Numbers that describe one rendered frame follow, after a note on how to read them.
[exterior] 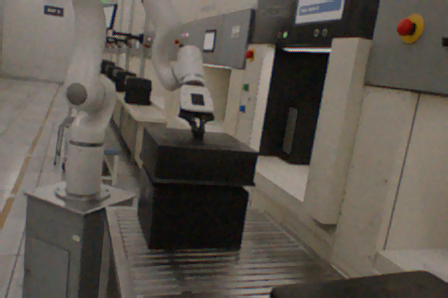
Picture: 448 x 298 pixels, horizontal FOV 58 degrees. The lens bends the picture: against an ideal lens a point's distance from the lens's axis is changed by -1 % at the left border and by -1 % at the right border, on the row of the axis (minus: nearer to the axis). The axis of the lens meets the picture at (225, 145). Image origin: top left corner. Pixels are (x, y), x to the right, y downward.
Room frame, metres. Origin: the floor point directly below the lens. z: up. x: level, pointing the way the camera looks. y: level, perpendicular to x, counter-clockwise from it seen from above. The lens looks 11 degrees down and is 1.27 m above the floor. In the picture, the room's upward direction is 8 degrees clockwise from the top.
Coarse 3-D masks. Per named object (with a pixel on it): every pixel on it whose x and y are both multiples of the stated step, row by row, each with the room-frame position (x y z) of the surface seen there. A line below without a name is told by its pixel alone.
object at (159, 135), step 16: (144, 128) 1.25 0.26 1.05; (160, 128) 1.27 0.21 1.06; (144, 144) 1.22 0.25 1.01; (160, 144) 1.03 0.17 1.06; (176, 144) 1.06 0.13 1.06; (192, 144) 1.09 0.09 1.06; (208, 144) 1.12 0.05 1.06; (224, 144) 1.15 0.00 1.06; (240, 144) 1.19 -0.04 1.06; (144, 160) 1.19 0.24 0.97; (160, 160) 1.02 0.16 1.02; (176, 160) 1.03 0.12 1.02; (192, 160) 1.05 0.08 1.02; (208, 160) 1.06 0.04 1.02; (224, 160) 1.08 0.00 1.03; (240, 160) 1.10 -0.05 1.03; (256, 160) 1.12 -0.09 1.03; (160, 176) 1.02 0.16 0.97; (176, 176) 1.03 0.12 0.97; (192, 176) 1.05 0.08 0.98; (208, 176) 1.07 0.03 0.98; (224, 176) 1.08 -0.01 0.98; (240, 176) 1.10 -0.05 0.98
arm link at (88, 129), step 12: (108, 84) 1.42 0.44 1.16; (108, 96) 1.40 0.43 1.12; (108, 108) 1.44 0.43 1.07; (84, 120) 1.38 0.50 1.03; (96, 120) 1.40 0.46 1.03; (108, 120) 1.42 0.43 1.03; (72, 132) 1.35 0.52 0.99; (84, 132) 1.34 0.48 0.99; (96, 132) 1.36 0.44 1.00; (84, 144) 1.34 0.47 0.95; (96, 144) 1.36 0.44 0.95
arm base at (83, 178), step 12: (72, 144) 1.34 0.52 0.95; (72, 156) 1.34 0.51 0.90; (84, 156) 1.34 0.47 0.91; (96, 156) 1.36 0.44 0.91; (72, 168) 1.34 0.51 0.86; (84, 168) 1.34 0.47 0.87; (96, 168) 1.37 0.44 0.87; (72, 180) 1.34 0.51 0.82; (84, 180) 1.34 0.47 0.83; (96, 180) 1.37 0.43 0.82; (60, 192) 1.34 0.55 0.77; (72, 192) 1.34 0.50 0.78; (84, 192) 1.34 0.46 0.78; (96, 192) 1.37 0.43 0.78; (108, 192) 1.41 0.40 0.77
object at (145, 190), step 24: (144, 168) 1.28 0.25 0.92; (144, 192) 1.17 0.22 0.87; (168, 192) 1.03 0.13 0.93; (192, 192) 1.06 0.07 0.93; (216, 192) 1.08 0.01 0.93; (240, 192) 1.18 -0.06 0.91; (144, 216) 1.12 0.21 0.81; (168, 216) 1.04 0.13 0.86; (192, 216) 1.06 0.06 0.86; (216, 216) 1.08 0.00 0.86; (240, 216) 1.11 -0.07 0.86; (168, 240) 1.04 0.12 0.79; (192, 240) 1.06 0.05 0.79; (216, 240) 1.09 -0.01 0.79; (240, 240) 1.11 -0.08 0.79
